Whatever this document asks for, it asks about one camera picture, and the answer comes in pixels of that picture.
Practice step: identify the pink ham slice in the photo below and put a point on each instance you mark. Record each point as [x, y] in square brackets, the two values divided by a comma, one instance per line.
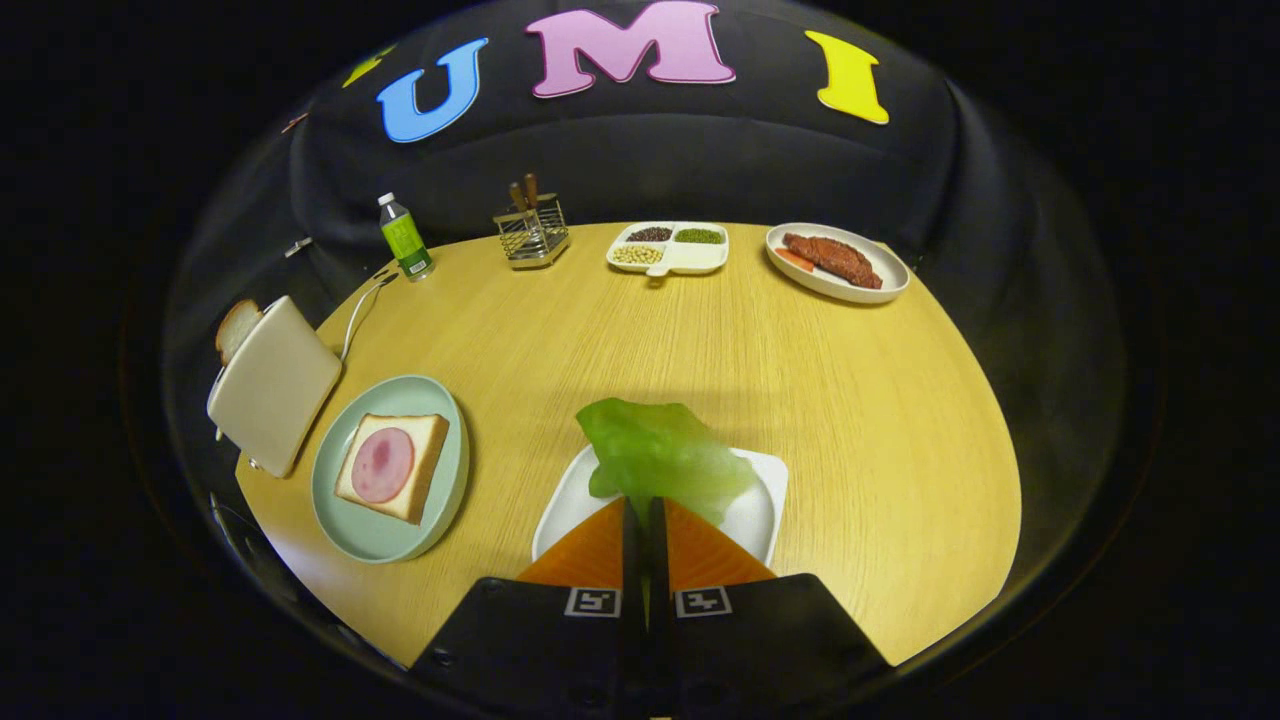
[382, 465]

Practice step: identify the green label water bottle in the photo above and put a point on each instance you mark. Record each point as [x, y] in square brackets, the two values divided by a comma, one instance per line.
[404, 240]

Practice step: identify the white square plate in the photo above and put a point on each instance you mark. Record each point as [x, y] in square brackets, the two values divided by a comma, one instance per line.
[760, 510]

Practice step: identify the white oval plate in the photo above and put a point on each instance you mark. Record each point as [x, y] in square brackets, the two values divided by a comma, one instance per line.
[885, 280]

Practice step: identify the brown steak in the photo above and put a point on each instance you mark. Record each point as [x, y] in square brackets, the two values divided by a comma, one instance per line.
[835, 258]

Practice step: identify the copper cloth clip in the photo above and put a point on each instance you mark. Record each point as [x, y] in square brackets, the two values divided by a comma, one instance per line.
[293, 122]

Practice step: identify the orange carrot slice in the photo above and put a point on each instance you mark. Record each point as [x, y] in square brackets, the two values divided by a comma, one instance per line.
[795, 259]

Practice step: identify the white divided dish of beans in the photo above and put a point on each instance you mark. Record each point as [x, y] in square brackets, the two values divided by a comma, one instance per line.
[670, 257]

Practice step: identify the square white bread slice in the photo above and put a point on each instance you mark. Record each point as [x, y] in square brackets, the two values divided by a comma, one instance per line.
[428, 450]

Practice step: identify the white toaster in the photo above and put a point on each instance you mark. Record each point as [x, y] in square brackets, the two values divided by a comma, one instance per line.
[275, 385]

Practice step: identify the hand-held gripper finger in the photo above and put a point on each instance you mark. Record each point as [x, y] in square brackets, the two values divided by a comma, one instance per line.
[657, 560]
[632, 560]

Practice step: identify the toasted bread slice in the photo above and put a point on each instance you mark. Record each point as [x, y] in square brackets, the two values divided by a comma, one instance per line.
[236, 325]

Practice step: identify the pale green round plate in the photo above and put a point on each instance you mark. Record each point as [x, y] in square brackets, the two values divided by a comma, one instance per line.
[390, 530]

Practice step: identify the black backdrop cloth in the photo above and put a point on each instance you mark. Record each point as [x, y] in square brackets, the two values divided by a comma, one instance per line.
[800, 160]

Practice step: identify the silver cloth clip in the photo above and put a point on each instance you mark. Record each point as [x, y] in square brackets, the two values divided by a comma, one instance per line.
[297, 246]

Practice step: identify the green lettuce leaf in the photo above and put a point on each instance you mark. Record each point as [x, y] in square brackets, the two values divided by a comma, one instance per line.
[660, 455]

